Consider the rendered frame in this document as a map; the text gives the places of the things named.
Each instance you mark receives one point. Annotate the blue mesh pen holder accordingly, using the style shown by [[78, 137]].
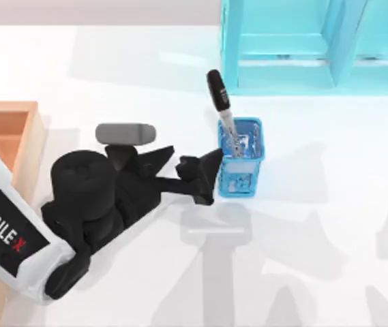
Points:
[[241, 170]]

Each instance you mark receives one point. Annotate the pale grey rounded box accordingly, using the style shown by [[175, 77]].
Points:
[[125, 134]]

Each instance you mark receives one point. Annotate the black marker pen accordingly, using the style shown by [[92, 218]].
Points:
[[218, 90]]

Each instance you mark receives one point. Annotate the shallow salmon-coloured box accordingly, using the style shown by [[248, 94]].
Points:
[[30, 136]]

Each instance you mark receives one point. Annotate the light blue rack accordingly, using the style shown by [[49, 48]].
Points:
[[282, 51]]

